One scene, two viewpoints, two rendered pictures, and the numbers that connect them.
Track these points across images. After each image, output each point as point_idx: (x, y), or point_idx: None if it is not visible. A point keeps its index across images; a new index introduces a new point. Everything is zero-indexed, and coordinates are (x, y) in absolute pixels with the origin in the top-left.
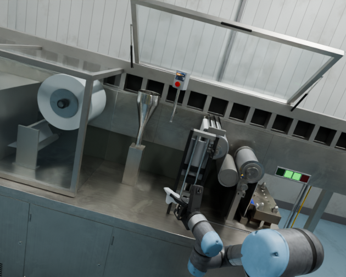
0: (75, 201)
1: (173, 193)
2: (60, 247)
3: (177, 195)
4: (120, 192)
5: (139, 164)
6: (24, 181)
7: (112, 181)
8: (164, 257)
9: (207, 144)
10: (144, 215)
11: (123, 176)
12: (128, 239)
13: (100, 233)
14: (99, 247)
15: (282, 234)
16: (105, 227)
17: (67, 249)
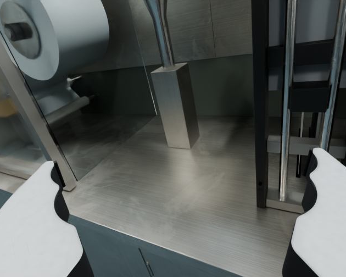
0: (66, 200)
1: (1, 240)
2: (94, 265)
3: (44, 264)
4: (157, 166)
5: (180, 102)
6: (16, 173)
7: (154, 147)
8: None
9: None
10: (193, 220)
11: (165, 133)
12: (176, 273)
13: (125, 254)
14: (138, 275)
15: None
16: (126, 244)
17: (103, 269)
